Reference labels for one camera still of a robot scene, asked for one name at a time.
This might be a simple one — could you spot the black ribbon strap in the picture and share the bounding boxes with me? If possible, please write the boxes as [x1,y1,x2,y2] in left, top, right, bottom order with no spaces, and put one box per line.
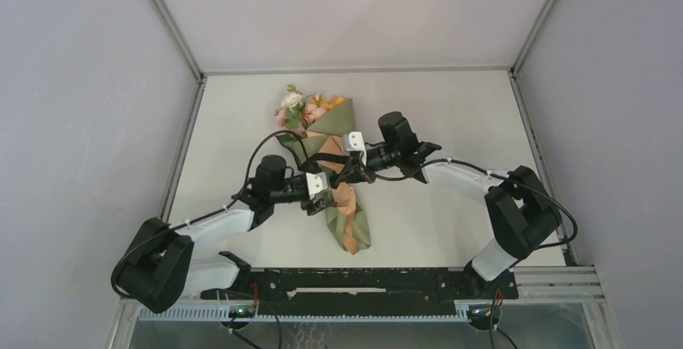
[296,152,375,189]

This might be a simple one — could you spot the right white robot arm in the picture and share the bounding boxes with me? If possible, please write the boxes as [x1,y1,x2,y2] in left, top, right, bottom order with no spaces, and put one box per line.
[335,131,571,297]

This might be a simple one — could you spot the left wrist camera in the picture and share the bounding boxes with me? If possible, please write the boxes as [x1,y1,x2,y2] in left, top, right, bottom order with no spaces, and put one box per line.
[251,155,288,197]

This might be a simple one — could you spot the black mounting base plate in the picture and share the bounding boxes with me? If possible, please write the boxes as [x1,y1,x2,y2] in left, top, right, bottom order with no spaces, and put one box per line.
[230,267,519,300]

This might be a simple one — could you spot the orange wrapping paper sheet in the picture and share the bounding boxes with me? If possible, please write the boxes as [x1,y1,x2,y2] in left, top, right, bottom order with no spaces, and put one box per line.
[277,98,371,255]

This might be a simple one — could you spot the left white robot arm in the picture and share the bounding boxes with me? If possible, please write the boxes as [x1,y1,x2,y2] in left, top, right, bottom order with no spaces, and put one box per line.
[110,172,333,313]

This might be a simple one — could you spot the yellow fake flower stem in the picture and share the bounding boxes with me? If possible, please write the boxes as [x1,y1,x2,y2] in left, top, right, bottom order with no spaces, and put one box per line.
[318,95,347,111]

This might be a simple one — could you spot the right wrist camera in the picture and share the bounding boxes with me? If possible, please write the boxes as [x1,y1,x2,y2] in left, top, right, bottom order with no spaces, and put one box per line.
[378,111,420,153]

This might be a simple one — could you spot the pink fake flower stem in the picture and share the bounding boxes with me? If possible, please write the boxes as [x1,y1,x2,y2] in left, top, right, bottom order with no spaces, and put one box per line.
[275,93,328,136]

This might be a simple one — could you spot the white cable duct rail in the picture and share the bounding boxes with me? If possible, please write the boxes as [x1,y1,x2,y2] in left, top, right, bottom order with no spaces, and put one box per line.
[139,305,471,322]

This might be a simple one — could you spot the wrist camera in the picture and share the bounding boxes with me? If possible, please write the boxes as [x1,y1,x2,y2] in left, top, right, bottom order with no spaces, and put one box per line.
[251,155,288,197]
[378,111,420,153]

